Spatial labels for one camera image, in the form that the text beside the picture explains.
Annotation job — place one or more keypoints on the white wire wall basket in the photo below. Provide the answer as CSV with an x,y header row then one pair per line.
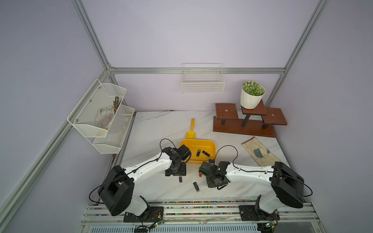
x,y
202,78

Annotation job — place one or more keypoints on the yellow storage box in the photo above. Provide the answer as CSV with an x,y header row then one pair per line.
x,y
195,144

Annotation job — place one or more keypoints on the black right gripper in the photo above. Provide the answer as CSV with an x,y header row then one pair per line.
x,y
210,183

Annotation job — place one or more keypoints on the yellow plastic scoop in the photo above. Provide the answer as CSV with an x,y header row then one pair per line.
x,y
191,134

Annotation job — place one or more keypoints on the white pot green plant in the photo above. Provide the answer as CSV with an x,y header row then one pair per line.
x,y
251,94

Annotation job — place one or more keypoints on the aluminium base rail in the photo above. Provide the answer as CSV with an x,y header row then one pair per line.
x,y
184,205

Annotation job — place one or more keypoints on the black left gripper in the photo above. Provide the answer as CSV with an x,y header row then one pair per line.
x,y
182,171

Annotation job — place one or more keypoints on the black silver swivel usb drive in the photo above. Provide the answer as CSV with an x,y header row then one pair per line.
x,y
196,187

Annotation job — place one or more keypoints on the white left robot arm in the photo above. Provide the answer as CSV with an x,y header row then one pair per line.
x,y
116,192

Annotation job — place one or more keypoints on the black usb flash drive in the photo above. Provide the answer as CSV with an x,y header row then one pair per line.
x,y
206,153

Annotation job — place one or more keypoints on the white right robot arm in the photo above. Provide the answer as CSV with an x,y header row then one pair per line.
x,y
287,186

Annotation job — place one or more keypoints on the white mesh wall shelf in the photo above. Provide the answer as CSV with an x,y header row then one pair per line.
x,y
102,117

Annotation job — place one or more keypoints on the brown wooden tiered stand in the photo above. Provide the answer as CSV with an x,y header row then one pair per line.
x,y
259,121

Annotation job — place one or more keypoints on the aluminium frame profile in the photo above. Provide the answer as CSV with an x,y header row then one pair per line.
x,y
48,63

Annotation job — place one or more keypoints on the beige work glove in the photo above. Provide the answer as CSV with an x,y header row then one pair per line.
x,y
260,153

